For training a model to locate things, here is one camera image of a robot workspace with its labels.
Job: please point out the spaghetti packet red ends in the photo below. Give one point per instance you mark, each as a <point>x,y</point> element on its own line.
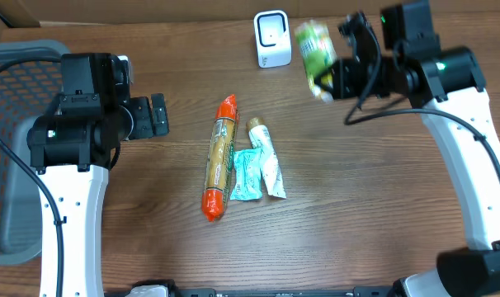
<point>219,165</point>

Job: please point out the green drink carton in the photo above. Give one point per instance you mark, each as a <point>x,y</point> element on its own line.
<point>317,52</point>

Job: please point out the white tube gold cap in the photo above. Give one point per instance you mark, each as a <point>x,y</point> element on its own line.
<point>271,172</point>

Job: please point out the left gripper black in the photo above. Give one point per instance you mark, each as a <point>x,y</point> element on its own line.
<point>146,113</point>

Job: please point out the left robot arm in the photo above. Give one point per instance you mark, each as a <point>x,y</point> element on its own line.
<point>73,147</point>

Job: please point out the teal snack packet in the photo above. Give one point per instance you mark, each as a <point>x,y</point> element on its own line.
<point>248,175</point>

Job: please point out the grey plastic basket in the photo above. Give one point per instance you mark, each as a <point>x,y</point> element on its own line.
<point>26,90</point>

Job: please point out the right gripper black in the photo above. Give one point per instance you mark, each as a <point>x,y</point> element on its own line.
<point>346,89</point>

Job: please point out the white barcode scanner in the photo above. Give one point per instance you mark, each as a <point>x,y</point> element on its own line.
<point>272,35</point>

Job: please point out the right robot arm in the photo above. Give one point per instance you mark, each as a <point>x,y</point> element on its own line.
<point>447,88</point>

